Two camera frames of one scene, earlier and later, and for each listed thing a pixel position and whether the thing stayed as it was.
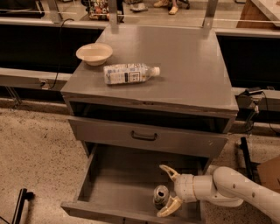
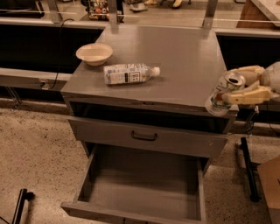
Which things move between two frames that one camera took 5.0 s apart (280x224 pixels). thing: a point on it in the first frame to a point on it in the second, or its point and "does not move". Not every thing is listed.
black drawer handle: x=150 y=138 does not move
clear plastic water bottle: x=129 y=73 does not move
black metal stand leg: x=250 y=166 does not move
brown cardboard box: x=269 y=173 does not move
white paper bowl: x=94 y=53 does not move
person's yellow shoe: x=162 y=3 to x=150 y=3
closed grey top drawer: x=150 y=137 does not move
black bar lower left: x=23 y=196 does not move
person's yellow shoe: x=174 y=10 to x=177 y=3
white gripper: x=184 y=187 to x=271 y=77
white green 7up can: x=160 y=196 to x=229 y=82
